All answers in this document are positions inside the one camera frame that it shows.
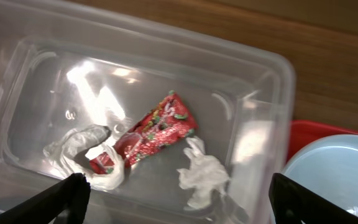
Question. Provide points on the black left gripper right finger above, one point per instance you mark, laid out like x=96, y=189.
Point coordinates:
x=294, y=204

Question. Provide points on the clear plastic bin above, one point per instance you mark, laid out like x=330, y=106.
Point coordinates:
x=65, y=66

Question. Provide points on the red snack wrapper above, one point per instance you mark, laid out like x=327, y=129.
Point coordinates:
x=163, y=126

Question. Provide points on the red serving tray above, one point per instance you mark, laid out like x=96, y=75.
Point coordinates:
x=304, y=132

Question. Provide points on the light blue plate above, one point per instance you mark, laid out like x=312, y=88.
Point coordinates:
x=329, y=168

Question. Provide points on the small white tissue piece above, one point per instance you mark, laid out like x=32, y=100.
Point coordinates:
x=205, y=175

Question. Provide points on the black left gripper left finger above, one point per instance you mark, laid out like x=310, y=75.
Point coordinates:
x=64, y=202

